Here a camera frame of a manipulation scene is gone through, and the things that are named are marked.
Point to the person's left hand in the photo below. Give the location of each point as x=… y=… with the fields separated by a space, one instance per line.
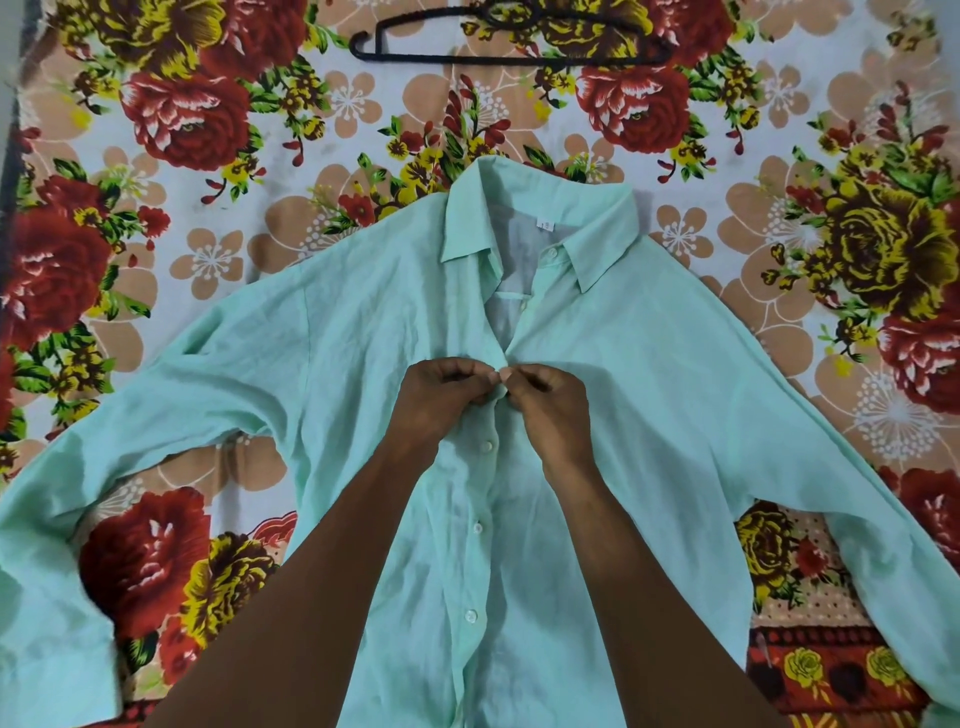
x=439 y=409

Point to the person's right hand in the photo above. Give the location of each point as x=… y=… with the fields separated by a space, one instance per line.
x=553 y=424

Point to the mint green shirt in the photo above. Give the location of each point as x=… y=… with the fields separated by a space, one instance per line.
x=675 y=390

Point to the black hanger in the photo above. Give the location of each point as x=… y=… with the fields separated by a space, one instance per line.
x=450 y=58

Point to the person's right forearm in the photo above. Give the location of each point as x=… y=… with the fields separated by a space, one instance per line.
x=660 y=615

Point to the person's left forearm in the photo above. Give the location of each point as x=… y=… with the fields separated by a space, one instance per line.
x=300 y=607

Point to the floral bedsheet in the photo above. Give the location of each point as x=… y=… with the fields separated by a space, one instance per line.
x=187 y=225

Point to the dark mattress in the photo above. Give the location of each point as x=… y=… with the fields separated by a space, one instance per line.
x=15 y=112

